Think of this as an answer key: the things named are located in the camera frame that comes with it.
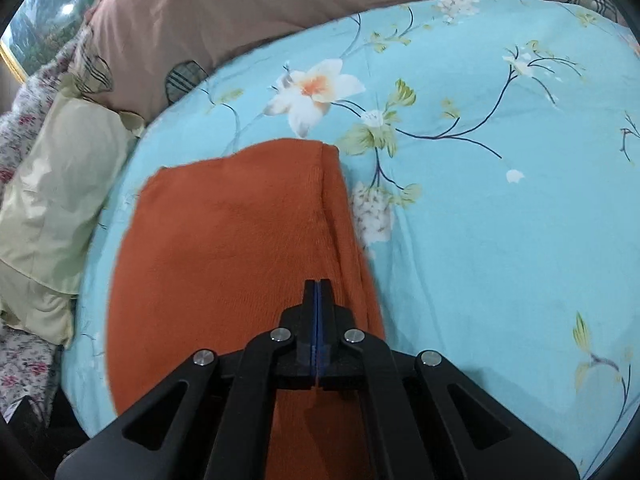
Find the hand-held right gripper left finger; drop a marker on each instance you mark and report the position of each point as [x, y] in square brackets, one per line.
[295, 355]

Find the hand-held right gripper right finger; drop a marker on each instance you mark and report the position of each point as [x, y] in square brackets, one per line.
[340, 355]

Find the orange knit sweater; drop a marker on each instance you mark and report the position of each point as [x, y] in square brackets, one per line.
[225, 250]

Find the light blue floral blanket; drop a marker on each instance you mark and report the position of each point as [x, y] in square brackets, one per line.
[480, 220]

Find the white red-flowered quilt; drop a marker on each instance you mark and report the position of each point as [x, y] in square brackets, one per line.
[25, 360]

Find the cream pillow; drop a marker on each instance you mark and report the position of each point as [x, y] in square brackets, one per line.
[50, 210]

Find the pink quilt with plaid hearts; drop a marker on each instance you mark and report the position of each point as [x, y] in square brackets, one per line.
[280, 15]

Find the gold-framed landscape picture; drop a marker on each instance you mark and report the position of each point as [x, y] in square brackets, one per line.
[45, 20]

